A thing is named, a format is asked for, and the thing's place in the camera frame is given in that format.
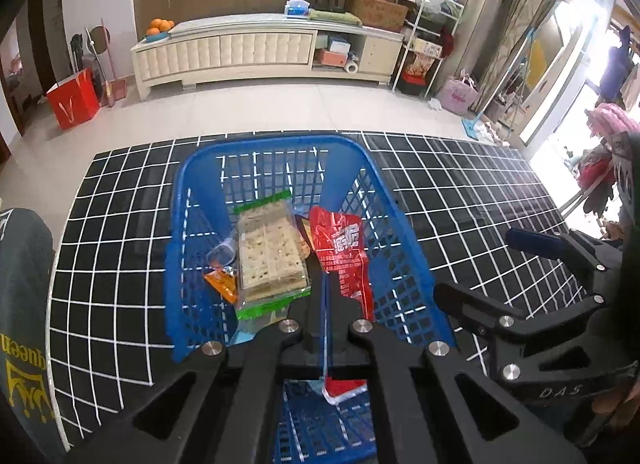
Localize purple snack packet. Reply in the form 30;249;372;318
206;230;240;269

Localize pink bag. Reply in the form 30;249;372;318
436;72;480;112

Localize person's right hand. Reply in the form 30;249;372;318
591;376;640;427

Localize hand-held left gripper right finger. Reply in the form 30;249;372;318
325;271;588;464

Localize red paper bag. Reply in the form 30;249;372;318
46;68;101;130

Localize hanging dark clothes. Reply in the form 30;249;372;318
597;24;640;110

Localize arched standing mirror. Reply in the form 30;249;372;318
505;0;586;145

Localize red snack packet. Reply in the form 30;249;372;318
307;205;376;405

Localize orange box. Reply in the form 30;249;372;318
315;48;351;65

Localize pink blanket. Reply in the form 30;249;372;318
586;103;640;137

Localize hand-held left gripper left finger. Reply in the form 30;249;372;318
65;257;328;464

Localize person's grey printed shirt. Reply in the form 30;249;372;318
0;207;56;464

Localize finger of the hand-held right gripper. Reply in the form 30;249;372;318
434;282;608;345
505;227;623;285

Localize red clothes pile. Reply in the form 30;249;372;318
575;144;621;215

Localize light blue bear cake packet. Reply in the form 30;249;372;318
227;314;281;347

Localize white shelf rack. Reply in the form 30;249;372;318
392;0;463;95

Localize green ended cracker packet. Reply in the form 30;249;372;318
232;189;313;321

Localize cream TV cabinet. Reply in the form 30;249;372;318
131;13;405;101

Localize blue plastic basket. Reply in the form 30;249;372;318
165;134;457;464

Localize green folded cloth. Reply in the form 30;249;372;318
307;8;363;26

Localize orange snack packet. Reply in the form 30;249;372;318
202;267;240;305

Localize black white checkered tablecloth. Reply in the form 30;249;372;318
47;130;586;450

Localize cardboard box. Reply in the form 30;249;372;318
352;0;410;31

